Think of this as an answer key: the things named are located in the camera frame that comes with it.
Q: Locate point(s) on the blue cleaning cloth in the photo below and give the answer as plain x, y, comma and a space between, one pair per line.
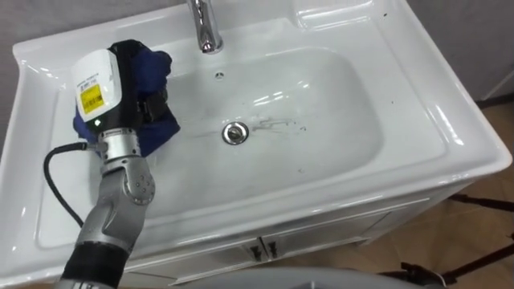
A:
154, 72

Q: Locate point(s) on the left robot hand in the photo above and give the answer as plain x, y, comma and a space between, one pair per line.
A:
100, 86

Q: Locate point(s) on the chrome faucet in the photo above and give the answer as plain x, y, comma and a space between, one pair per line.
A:
205, 28

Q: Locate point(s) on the chrome sink drain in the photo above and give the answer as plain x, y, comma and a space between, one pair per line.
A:
235, 133

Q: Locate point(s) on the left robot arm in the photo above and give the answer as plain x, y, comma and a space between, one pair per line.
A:
120, 192

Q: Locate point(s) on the black tripod stand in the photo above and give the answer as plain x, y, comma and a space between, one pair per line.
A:
462, 257

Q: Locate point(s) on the white sink vanity cabinet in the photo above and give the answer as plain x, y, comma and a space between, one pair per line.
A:
281, 160

